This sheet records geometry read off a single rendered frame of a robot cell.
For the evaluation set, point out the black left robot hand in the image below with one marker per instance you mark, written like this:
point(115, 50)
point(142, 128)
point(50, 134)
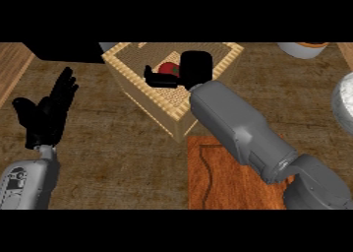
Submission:
point(43, 114)

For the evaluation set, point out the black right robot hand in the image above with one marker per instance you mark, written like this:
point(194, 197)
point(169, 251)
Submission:
point(195, 70)

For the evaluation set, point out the red tomato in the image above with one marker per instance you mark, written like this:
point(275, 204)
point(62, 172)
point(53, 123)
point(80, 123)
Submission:
point(167, 69)

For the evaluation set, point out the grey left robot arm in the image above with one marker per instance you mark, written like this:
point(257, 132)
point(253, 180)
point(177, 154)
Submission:
point(25, 183)

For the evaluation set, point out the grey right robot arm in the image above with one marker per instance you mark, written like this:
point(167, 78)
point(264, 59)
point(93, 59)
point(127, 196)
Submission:
point(260, 144)

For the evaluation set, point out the tan wicker basket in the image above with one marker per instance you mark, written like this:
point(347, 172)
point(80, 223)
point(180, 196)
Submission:
point(176, 85)

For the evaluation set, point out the reddish wooden cutting board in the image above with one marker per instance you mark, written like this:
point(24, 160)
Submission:
point(226, 177)

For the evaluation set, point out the pale wooden panel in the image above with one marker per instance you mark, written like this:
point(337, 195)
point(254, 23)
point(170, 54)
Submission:
point(5, 74)

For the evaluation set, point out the black appliance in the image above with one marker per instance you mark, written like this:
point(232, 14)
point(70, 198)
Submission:
point(62, 51)

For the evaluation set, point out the pale wooden block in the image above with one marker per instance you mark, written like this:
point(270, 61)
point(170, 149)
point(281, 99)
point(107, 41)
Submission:
point(352, 54)

